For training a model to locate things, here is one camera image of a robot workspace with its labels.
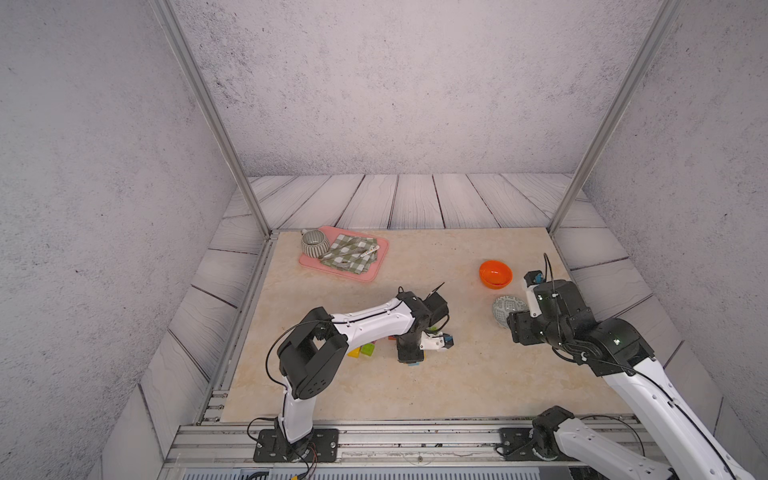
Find white utensil on cloth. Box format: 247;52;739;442
351;244;380;258

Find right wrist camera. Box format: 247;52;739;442
523;270;545;318

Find light green small lego brick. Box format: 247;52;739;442
359;342;375;356

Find orange plastic bowl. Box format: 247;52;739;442
478;260;514;290

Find aluminium frame post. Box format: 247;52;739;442
547;0;682;237
150;0;271;237

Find left aluminium frame post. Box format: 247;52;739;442
150;0;271;237

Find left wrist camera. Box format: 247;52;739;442
419;331;454;351

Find right aluminium frame post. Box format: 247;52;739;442
547;0;682;237

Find front aluminium rail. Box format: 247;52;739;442
159;417;600;479

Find pink plastic tray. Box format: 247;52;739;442
299;226;389;283

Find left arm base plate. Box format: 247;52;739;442
253;428;339;463

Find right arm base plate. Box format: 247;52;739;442
494;428;573;462

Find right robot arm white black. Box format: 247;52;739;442
507;271;752;479

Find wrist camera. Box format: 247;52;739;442
419;331;454;351
523;270;545;318

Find striped ceramic cup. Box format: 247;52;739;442
301;229;330;259

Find green checkered cloth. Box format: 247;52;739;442
319;234;380;275

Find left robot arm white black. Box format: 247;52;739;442
269;289;454;445

